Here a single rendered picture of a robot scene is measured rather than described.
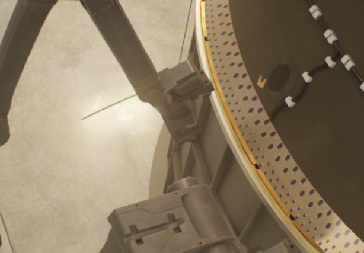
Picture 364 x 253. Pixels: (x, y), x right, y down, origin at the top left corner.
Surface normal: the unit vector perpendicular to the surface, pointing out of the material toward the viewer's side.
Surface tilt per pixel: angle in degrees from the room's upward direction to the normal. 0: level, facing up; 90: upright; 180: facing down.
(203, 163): 0
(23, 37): 89
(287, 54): 62
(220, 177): 90
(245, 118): 43
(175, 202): 1
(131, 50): 89
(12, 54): 89
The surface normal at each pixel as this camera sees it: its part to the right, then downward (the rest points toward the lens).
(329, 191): -0.65, 0.13
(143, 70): 0.40, 0.69
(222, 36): -0.59, -0.39
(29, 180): 0.12, -0.55
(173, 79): -0.35, -0.34
